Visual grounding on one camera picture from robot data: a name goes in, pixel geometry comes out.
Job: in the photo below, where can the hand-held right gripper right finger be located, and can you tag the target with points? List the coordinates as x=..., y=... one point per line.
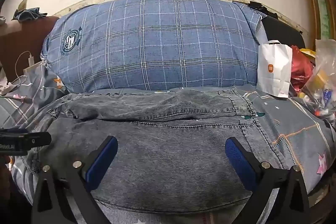
x=241, y=163

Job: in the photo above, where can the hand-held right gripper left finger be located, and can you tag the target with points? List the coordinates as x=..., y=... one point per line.
x=101, y=161

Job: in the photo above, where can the grey denim pants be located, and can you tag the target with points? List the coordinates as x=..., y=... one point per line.
x=170, y=161

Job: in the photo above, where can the white power strip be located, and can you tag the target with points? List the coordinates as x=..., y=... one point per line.
x=6, y=88

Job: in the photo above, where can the grey patterned garment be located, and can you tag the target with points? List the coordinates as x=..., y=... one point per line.
x=291, y=119

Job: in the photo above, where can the white charger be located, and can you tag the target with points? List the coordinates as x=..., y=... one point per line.
x=31, y=61

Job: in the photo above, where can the white paper bag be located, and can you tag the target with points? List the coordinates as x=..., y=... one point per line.
x=274, y=69

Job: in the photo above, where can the brown headboard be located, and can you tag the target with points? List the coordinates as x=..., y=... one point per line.
x=23, y=37

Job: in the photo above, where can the red plastic bag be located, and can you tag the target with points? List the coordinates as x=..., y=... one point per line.
x=302, y=69

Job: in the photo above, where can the clear plastic bag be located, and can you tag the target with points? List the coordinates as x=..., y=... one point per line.
x=324, y=74

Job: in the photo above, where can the blue crumpled cloth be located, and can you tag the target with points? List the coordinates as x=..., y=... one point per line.
x=29, y=14

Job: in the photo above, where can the yellow packet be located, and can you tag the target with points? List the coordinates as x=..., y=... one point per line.
x=308, y=53

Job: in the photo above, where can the blue plaid shirt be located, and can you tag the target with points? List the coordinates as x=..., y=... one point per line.
x=157, y=43

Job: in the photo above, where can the black chair back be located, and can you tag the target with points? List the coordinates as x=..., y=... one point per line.
x=281, y=32

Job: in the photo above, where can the black clip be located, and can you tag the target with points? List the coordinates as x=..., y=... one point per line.
x=257, y=5

